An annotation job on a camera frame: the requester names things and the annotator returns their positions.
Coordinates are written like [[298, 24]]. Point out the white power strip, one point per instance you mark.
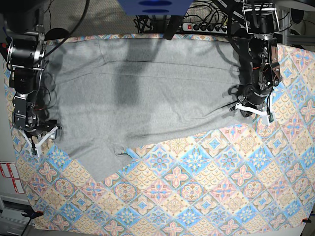
[[208, 28]]

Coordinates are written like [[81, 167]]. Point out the grey T-shirt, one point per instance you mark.
[[111, 95]]

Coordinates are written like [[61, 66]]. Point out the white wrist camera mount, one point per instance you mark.
[[266, 114], [35, 149]]

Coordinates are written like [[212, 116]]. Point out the patterned tablecloth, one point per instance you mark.
[[236, 180]]

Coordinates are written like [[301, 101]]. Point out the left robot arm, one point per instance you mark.
[[261, 21]]

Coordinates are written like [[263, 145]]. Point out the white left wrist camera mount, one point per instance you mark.
[[266, 114]]

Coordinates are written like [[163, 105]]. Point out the black table clamp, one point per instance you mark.
[[174, 22]]

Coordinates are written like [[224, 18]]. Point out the blue box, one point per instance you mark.
[[155, 7]]

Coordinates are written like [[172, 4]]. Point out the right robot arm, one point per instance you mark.
[[21, 26]]

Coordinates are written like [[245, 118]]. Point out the spring clamp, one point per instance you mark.
[[307, 220], [32, 214]]

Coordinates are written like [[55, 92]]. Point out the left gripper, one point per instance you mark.
[[253, 97]]

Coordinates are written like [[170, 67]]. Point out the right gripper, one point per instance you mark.
[[43, 126]]

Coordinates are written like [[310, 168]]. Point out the bottom right spring clamp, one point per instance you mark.
[[307, 220]]

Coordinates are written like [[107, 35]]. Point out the red white labels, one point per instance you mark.
[[9, 174]]

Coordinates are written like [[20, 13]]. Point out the bottom left spring clamp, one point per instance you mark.
[[32, 214]]

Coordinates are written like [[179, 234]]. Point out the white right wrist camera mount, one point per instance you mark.
[[35, 149]]

